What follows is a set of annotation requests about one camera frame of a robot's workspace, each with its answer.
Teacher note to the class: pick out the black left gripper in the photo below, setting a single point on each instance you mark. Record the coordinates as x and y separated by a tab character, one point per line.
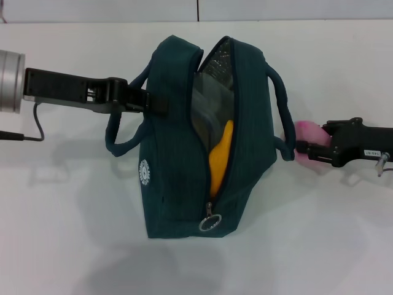
58	87

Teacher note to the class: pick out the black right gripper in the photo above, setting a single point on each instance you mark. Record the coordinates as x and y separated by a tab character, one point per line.
365	144

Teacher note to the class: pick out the pink ball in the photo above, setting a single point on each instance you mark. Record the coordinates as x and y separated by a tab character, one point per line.
307	129

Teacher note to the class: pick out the dark teal insulated lunch bag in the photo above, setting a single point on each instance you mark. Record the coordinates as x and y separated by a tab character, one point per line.
172	138

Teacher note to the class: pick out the yellow banana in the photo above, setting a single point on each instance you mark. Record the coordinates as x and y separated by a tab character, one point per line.
219	159

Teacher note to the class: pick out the white and silver left arm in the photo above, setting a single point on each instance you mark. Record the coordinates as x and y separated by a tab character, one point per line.
10	80

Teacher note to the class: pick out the right wrist silver connector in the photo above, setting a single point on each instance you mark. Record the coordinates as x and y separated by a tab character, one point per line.
382	161

